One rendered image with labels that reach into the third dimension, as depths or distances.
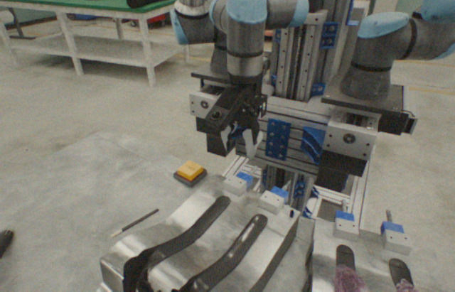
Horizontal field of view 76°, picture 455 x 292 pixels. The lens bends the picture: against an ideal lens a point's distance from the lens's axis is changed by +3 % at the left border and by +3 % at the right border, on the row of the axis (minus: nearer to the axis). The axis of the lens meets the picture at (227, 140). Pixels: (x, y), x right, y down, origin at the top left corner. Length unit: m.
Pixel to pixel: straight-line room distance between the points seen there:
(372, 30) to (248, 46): 0.47
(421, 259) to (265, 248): 0.34
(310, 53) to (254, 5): 0.56
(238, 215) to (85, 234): 0.41
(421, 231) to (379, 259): 1.42
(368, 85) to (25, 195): 1.09
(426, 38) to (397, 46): 0.08
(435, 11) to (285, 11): 0.28
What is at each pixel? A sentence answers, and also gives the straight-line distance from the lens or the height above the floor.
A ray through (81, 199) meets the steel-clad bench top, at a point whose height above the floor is 0.80.
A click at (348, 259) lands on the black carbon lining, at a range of 0.75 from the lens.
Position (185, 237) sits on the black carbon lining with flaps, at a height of 0.88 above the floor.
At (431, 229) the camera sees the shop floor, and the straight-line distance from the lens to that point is 2.23.
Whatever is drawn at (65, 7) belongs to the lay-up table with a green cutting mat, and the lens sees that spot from 4.17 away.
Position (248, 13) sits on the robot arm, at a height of 1.33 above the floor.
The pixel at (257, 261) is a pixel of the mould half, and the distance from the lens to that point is 0.66.
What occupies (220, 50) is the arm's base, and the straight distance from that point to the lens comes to 1.11.
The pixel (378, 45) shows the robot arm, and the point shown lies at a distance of 0.96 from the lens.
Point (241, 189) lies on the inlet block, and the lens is 0.76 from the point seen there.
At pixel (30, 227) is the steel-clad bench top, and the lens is 0.97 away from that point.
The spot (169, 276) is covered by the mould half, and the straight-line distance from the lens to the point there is 0.59.
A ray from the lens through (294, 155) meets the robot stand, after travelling 1.15.
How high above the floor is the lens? 1.43
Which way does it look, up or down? 34 degrees down
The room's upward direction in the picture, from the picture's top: straight up
